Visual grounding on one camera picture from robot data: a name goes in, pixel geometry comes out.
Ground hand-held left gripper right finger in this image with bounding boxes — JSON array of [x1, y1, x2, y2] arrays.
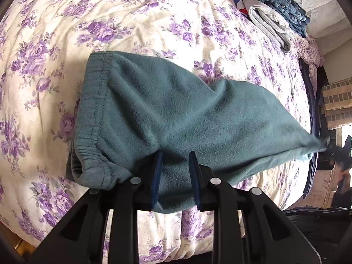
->
[[188, 151, 322, 264]]

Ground folded grey sweatpants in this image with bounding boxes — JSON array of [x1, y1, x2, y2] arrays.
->
[[238, 0, 295, 52]]

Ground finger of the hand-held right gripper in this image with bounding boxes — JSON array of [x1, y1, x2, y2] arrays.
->
[[319, 135, 336, 153]]

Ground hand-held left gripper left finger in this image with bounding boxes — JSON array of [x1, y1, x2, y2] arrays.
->
[[29, 151, 164, 264]]

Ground folded blue jeans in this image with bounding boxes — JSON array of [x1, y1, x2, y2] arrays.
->
[[250, 0, 311, 38]]

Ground teal fleece pants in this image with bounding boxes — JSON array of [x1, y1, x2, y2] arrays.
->
[[65, 51, 328, 214]]

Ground red blue white cloth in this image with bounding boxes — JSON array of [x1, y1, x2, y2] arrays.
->
[[230, 0, 251, 17]]

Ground floral purple bed cover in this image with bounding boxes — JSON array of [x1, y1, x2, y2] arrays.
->
[[0, 0, 325, 264]]

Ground tiled wall panel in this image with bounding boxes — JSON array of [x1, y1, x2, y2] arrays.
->
[[322, 79, 352, 130]]

